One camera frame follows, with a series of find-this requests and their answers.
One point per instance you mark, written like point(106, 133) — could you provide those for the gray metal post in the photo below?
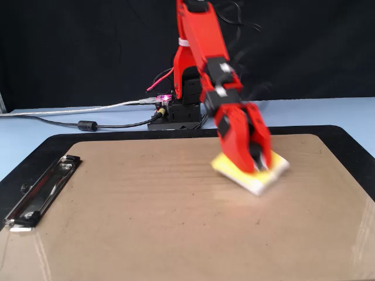
point(2, 104)

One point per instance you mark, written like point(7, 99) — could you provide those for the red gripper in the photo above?
point(228, 114)

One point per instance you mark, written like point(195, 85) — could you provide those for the black backdrop curtain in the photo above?
point(73, 44)

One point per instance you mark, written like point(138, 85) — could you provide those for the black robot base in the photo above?
point(187, 114)

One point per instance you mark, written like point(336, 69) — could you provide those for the silver metal clipboard clip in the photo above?
point(44, 190)

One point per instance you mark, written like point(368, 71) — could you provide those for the controller circuit board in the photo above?
point(162, 100)

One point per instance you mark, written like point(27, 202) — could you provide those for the red robot arm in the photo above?
point(202, 35)

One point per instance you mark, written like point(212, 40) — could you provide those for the yellow sponge with black knob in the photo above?
point(257, 183)

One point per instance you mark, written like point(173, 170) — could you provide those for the white zip tie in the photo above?
point(183, 43)

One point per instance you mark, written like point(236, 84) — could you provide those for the brown clipboard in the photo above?
point(161, 219)

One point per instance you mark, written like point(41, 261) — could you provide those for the black mat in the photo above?
point(38, 152)

